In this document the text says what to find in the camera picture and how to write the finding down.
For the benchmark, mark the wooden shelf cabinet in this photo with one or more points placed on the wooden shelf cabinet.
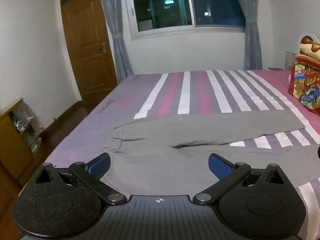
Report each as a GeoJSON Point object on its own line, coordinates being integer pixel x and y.
{"type": "Point", "coordinates": [11, 142]}

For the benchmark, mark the brown wooden door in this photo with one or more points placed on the brown wooden door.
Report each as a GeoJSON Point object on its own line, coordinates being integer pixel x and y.
{"type": "Point", "coordinates": [86, 45]}

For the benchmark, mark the cream brown printed blanket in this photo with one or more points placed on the cream brown printed blanket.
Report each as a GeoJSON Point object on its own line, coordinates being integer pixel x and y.
{"type": "Point", "coordinates": [310, 48]}

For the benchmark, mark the white crumpled bags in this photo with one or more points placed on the white crumpled bags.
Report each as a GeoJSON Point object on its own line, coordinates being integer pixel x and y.
{"type": "Point", "coordinates": [23, 123]}

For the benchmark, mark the grey pants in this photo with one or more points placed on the grey pants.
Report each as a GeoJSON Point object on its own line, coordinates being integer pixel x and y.
{"type": "Point", "coordinates": [162, 160]}

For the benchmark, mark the white framed window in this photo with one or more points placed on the white framed window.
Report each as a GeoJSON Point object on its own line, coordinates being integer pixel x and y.
{"type": "Point", "coordinates": [175, 5]}

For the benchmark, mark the bed with striped sheet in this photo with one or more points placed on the bed with striped sheet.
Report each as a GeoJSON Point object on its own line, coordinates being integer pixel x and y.
{"type": "Point", "coordinates": [190, 92]}

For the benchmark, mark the grey cylindrical container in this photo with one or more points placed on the grey cylindrical container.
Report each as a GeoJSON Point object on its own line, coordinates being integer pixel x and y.
{"type": "Point", "coordinates": [290, 60]}

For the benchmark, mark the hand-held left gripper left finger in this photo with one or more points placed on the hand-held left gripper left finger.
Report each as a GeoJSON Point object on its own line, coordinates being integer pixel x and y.
{"type": "Point", "coordinates": [101, 165]}

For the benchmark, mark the red yellow printed quilt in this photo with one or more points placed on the red yellow printed quilt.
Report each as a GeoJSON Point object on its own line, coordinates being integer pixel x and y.
{"type": "Point", "coordinates": [306, 87]}

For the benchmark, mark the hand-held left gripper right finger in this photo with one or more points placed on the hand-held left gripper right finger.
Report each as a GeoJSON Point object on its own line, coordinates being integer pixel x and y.
{"type": "Point", "coordinates": [220, 166]}

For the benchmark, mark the grey curtain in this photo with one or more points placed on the grey curtain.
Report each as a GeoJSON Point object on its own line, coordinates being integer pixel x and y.
{"type": "Point", "coordinates": [117, 30]}
{"type": "Point", "coordinates": [250, 30]}

